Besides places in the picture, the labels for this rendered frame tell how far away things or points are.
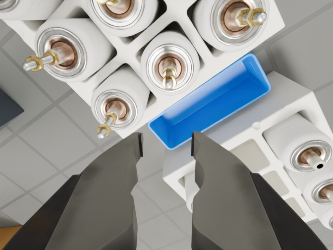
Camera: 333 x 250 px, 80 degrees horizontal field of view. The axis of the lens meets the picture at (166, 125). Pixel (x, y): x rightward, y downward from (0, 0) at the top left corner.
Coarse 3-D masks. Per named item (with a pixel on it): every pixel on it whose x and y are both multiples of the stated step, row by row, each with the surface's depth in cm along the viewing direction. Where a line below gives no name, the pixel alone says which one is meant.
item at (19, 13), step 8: (24, 0) 28; (32, 0) 28; (40, 0) 30; (48, 0) 32; (56, 0) 34; (16, 8) 28; (24, 8) 28; (32, 8) 29; (40, 8) 31; (48, 8) 33; (56, 8) 35; (0, 16) 29; (8, 16) 29; (16, 16) 29; (24, 16) 30; (32, 16) 31; (40, 16) 33; (48, 16) 35
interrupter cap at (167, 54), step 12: (156, 48) 30; (168, 48) 30; (180, 48) 30; (156, 60) 31; (168, 60) 31; (180, 60) 31; (192, 60) 31; (156, 72) 32; (180, 72) 32; (192, 72) 31; (156, 84) 33; (180, 84) 33
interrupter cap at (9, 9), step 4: (0, 0) 28; (4, 0) 27; (8, 0) 27; (12, 0) 28; (16, 0) 27; (0, 4) 28; (4, 4) 28; (8, 4) 28; (12, 4) 28; (16, 4) 28; (0, 8) 28; (4, 8) 28; (8, 8) 28; (12, 8) 28
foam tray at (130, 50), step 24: (72, 0) 34; (168, 0) 33; (192, 0) 33; (24, 24) 36; (96, 24) 35; (168, 24) 45; (192, 24) 35; (120, 48) 37; (144, 48) 47; (96, 72) 47; (216, 72) 39; (168, 96) 41; (144, 120) 44
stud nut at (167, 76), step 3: (165, 75) 25; (168, 75) 25; (171, 75) 25; (165, 78) 25; (168, 78) 25; (171, 78) 25; (174, 78) 25; (162, 81) 25; (165, 81) 25; (174, 81) 25; (174, 84) 25; (165, 87) 25
